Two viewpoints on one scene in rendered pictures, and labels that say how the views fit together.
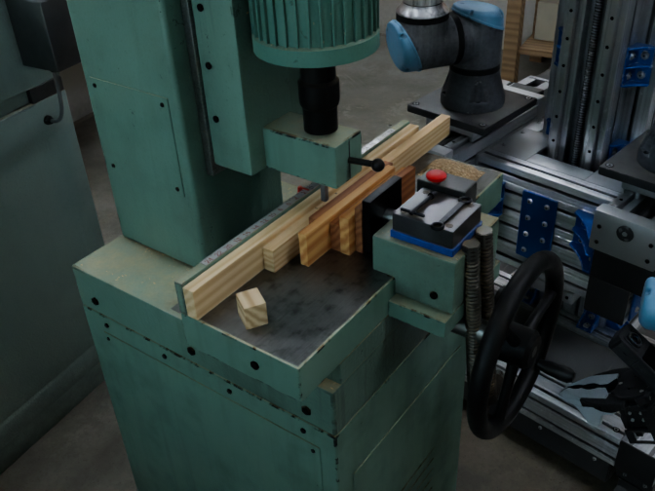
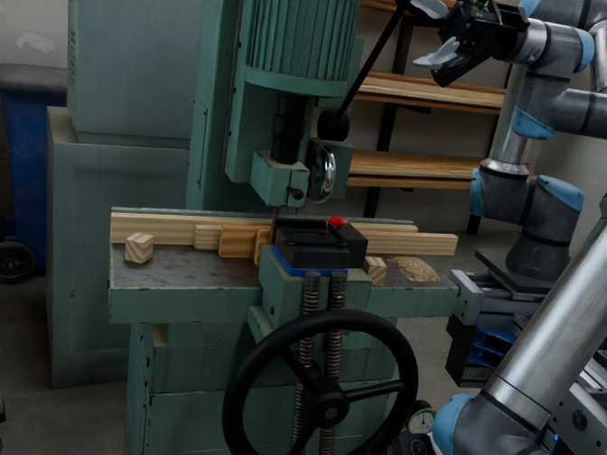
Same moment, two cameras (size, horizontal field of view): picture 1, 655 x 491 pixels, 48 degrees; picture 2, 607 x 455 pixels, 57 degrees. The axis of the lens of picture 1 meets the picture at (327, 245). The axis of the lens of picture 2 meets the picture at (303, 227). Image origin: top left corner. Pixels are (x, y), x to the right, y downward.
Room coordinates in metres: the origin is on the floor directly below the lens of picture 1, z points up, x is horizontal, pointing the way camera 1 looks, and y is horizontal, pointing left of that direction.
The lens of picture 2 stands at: (0.19, -0.56, 1.29)
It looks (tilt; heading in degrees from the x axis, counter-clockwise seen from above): 19 degrees down; 31
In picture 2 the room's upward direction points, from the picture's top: 9 degrees clockwise
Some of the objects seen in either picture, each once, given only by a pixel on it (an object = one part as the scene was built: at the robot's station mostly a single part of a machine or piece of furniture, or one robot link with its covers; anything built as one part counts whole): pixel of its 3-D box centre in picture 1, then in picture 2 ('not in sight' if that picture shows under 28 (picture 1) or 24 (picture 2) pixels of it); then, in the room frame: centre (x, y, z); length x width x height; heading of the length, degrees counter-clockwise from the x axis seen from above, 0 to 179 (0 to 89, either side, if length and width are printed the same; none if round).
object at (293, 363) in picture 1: (387, 258); (291, 289); (0.96, -0.09, 0.87); 0.61 x 0.30 x 0.06; 142
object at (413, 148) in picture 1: (368, 182); (335, 241); (1.11, -0.08, 0.92); 0.54 x 0.02 x 0.04; 142
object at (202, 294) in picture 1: (320, 207); (276, 233); (1.03, 0.01, 0.93); 0.60 x 0.02 x 0.05; 142
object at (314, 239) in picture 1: (350, 212); (287, 242); (1.00, -0.04, 0.93); 0.25 x 0.01 x 0.06; 142
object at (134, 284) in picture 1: (275, 274); (247, 289); (1.09, 0.10, 0.76); 0.57 x 0.45 x 0.09; 52
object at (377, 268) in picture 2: not in sight; (373, 271); (1.05, -0.20, 0.92); 0.04 x 0.03 x 0.04; 42
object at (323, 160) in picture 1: (313, 152); (278, 181); (1.03, 0.01, 1.03); 0.14 x 0.07 x 0.09; 52
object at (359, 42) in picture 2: not in sight; (334, 70); (1.26, 0.08, 1.23); 0.09 x 0.08 x 0.15; 52
